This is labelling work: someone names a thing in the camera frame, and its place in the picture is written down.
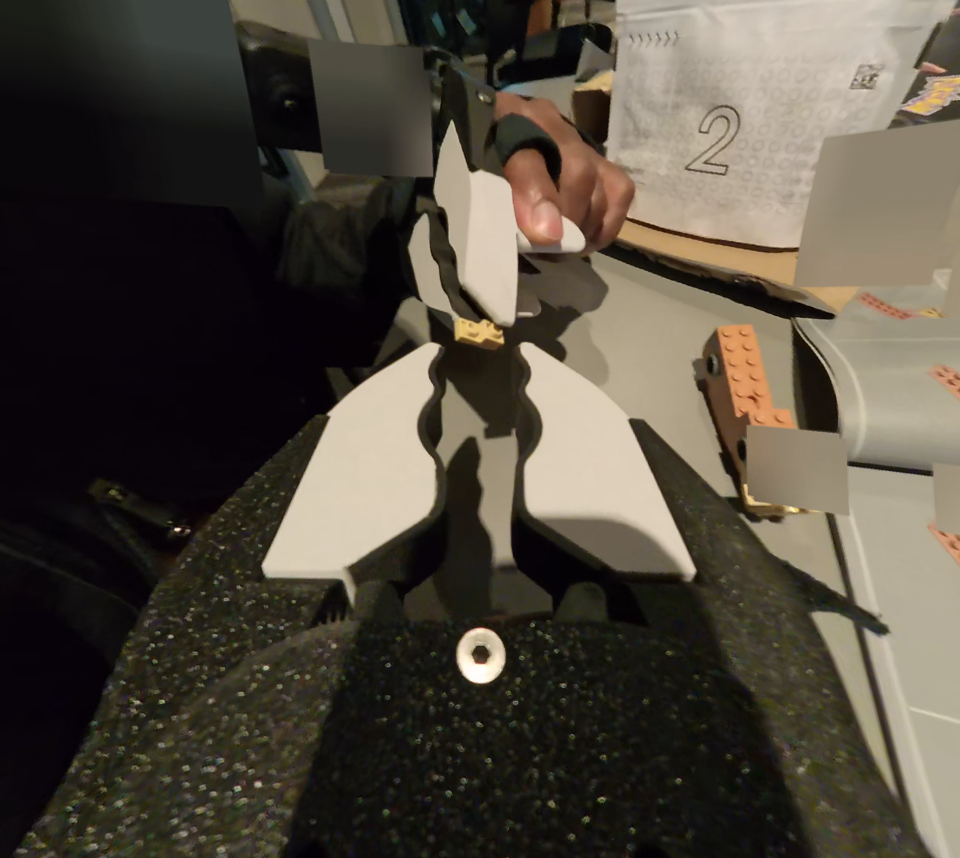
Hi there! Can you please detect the small yellow brick assembly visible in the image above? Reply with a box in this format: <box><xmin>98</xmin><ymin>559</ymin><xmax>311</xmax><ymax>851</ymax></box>
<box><xmin>453</xmin><ymin>317</ymin><xmax>508</xmax><ymax>352</ymax></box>

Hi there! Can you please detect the person's left hand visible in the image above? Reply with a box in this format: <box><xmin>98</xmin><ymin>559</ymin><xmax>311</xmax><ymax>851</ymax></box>
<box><xmin>492</xmin><ymin>93</ymin><xmax>637</xmax><ymax>256</ymax></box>

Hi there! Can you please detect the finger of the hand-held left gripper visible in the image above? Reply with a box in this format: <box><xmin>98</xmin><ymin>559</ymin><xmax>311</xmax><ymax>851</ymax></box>
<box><xmin>407</xmin><ymin>210</ymin><xmax>463</xmax><ymax>322</ymax></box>
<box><xmin>432</xmin><ymin>120</ymin><xmax>523</xmax><ymax>329</ymax></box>

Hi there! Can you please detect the small orange toy brick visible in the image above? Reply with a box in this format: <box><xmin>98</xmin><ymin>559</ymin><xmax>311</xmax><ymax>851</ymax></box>
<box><xmin>695</xmin><ymin>324</ymin><xmax>804</xmax><ymax>521</ymax></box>

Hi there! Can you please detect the brown cardboard tray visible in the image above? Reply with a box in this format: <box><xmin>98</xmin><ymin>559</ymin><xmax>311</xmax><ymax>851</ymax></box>
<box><xmin>570</xmin><ymin>66</ymin><xmax>859</xmax><ymax>316</ymax></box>

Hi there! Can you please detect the grey desk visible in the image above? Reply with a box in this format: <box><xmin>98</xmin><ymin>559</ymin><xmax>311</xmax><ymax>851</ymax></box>
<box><xmin>315</xmin><ymin>71</ymin><xmax>960</xmax><ymax>858</ymax></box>

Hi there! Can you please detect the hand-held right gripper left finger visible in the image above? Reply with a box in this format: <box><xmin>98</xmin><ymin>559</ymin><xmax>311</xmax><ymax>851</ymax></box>
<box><xmin>263</xmin><ymin>342</ymin><xmax>447</xmax><ymax>592</ymax></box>

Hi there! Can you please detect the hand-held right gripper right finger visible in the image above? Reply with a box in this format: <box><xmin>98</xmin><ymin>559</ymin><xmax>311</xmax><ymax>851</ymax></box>
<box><xmin>515</xmin><ymin>342</ymin><xmax>699</xmax><ymax>584</ymax></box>

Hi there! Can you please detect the white bag numbered 2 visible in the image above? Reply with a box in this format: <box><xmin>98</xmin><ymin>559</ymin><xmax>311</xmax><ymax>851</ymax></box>
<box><xmin>605</xmin><ymin>0</ymin><xmax>960</xmax><ymax>251</ymax></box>

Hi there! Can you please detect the grey instruction booklet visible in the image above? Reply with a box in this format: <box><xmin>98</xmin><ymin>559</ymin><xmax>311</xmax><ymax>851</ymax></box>
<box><xmin>792</xmin><ymin>281</ymin><xmax>960</xmax><ymax>769</ymax></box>

